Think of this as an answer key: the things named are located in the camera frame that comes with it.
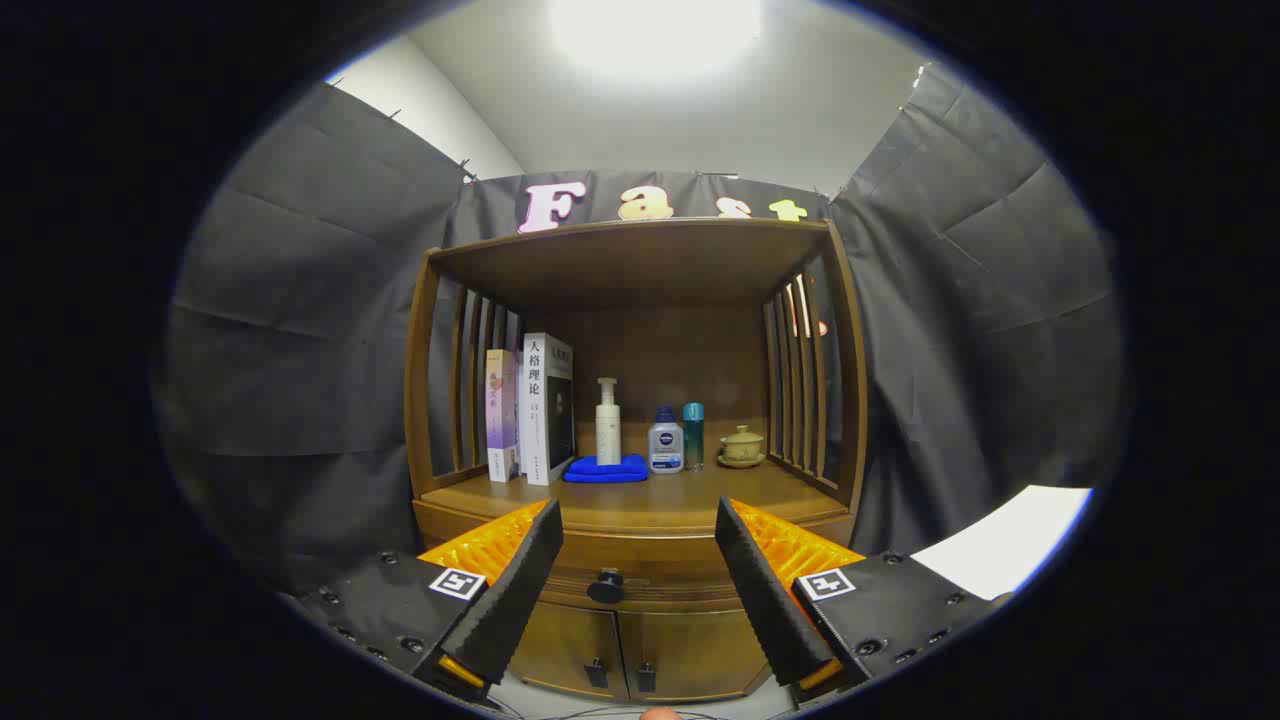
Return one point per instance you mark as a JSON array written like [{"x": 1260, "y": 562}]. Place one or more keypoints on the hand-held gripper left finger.
[{"x": 520, "y": 590}]

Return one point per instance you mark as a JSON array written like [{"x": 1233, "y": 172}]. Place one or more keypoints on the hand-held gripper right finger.
[{"x": 765, "y": 600}]

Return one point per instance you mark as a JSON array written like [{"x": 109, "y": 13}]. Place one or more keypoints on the wooden drawer with black knob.
[{"x": 650, "y": 550}]

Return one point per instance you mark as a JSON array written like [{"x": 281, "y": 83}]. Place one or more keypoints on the wooden cabinet door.
[
  {"x": 700, "y": 650},
  {"x": 570, "y": 640}
]

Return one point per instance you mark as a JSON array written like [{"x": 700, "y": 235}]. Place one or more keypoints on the wooden countertop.
[{"x": 680, "y": 495}]

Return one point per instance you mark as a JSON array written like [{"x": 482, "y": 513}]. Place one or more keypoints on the brown wooden cabinet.
[{"x": 640, "y": 260}]

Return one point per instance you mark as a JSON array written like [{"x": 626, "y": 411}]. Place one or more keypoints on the blue folded cloth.
[{"x": 605, "y": 470}]

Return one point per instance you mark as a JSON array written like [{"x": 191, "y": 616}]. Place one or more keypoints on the beige ceramic teacup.
[{"x": 742, "y": 445}]

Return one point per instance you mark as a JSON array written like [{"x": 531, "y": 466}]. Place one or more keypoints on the teal bottle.
[{"x": 693, "y": 435}]

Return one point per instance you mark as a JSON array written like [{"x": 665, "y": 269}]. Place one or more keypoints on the thick white book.
[{"x": 535, "y": 410}]

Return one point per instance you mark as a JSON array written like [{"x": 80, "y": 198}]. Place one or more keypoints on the purple book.
[{"x": 500, "y": 410}]

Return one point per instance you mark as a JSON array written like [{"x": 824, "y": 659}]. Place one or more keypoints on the white pump bottle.
[{"x": 608, "y": 430}]

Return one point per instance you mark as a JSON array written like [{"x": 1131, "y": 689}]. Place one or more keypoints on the white bottle with blue cap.
[{"x": 665, "y": 445}]

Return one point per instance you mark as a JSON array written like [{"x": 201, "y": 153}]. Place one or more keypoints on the white board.
[{"x": 1000, "y": 540}]

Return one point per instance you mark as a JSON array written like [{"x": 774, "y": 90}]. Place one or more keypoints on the black backdrop cloth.
[{"x": 300, "y": 350}]

